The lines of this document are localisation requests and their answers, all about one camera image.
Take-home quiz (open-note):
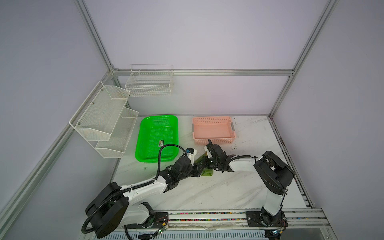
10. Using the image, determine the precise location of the green paper napkin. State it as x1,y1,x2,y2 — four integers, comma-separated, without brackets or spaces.
193,153,213,177

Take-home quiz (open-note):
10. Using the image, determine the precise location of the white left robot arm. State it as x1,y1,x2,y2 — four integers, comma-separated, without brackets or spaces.
81,154,208,239

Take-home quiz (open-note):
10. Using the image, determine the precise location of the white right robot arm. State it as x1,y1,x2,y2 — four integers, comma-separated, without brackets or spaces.
203,142,295,227

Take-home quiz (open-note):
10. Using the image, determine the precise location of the pink perforated plastic basket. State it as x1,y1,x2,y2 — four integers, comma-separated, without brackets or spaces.
193,116,237,145

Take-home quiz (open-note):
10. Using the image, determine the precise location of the bright green plastic basket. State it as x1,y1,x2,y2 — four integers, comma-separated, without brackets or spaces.
135,115,179,163

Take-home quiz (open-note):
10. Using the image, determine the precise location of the white mesh two-tier shelf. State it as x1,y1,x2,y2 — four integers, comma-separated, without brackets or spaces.
69,82,139,159

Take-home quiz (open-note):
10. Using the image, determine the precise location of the black corrugated right cable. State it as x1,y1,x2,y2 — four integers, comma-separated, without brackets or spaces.
207,138,259,169

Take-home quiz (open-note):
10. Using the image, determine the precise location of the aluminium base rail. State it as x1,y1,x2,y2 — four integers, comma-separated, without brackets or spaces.
82,208,334,233

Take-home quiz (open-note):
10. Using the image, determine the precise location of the white wire basket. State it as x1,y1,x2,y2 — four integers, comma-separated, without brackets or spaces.
125,65,174,97

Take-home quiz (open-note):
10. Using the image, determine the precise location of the aluminium frame post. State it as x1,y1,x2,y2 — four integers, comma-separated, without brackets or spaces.
269,0,339,118

